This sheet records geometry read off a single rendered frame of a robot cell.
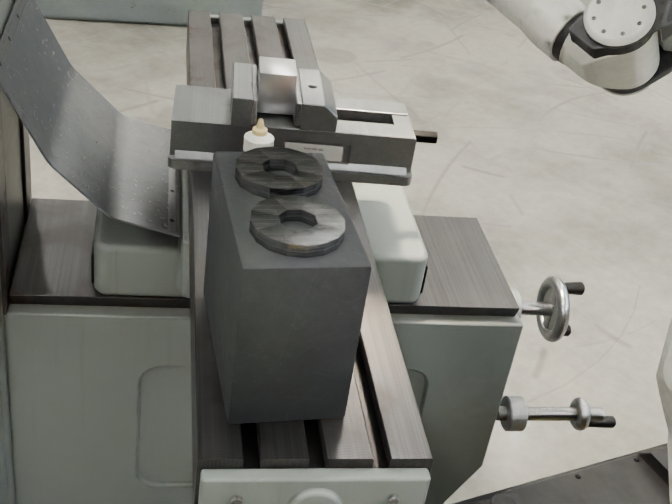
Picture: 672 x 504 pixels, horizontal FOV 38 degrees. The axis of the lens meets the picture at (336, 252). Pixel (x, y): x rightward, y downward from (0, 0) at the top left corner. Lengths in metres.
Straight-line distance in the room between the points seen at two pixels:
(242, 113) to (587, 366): 1.58
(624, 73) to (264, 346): 0.55
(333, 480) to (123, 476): 0.79
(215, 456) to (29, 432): 0.73
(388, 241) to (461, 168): 2.04
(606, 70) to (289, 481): 0.59
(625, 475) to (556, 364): 1.19
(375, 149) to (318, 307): 0.54
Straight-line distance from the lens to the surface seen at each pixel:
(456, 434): 1.71
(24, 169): 1.64
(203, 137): 1.39
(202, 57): 1.76
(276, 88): 1.39
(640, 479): 1.53
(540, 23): 1.22
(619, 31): 1.15
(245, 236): 0.91
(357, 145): 1.40
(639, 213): 3.54
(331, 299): 0.90
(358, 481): 0.97
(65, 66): 1.59
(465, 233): 1.74
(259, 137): 1.31
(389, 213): 1.57
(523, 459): 2.38
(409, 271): 1.48
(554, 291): 1.75
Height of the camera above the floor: 1.58
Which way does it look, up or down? 33 degrees down
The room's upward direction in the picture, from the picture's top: 9 degrees clockwise
